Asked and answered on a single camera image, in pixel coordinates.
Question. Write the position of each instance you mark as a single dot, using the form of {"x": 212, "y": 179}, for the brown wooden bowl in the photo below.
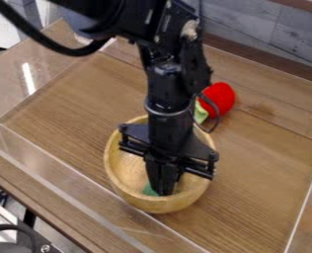
{"x": 128, "y": 176}

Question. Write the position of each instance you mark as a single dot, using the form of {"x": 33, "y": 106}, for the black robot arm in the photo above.
{"x": 164, "y": 28}

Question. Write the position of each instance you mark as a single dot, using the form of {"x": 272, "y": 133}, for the red toy strawberry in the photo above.
{"x": 221, "y": 94}

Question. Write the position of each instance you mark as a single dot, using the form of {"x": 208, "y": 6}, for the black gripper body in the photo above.
{"x": 167, "y": 137}

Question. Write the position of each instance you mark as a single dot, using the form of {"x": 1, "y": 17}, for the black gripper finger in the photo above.
{"x": 155, "y": 171}
{"x": 171, "y": 173}

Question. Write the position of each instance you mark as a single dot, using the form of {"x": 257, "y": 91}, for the clear acrylic front wall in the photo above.
{"x": 77, "y": 206}

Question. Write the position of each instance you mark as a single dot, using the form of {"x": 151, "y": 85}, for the black device at corner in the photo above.
{"x": 29, "y": 241}

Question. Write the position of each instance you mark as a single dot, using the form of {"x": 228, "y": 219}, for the green rectangular stick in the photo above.
{"x": 149, "y": 191}

